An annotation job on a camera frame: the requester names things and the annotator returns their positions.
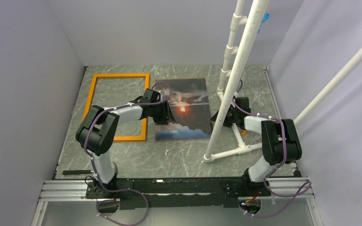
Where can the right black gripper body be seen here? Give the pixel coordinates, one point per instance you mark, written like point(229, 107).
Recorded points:
point(231, 117)

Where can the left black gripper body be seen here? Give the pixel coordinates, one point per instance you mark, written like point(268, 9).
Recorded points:
point(160, 112)

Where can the sunset landscape photo print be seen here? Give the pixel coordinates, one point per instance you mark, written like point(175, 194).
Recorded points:
point(189, 103)

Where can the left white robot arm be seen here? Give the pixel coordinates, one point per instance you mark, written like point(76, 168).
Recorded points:
point(97, 131)

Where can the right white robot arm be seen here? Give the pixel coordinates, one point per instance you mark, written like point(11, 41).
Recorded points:
point(280, 143)

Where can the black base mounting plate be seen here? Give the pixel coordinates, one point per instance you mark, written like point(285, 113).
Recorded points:
point(135, 193)

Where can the blue pipe fitting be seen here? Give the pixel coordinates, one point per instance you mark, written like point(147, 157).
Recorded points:
point(264, 19)

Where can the black rod on table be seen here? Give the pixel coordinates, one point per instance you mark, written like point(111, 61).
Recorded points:
point(76, 172)

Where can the aluminium rail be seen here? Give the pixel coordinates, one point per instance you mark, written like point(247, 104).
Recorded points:
point(84, 190)

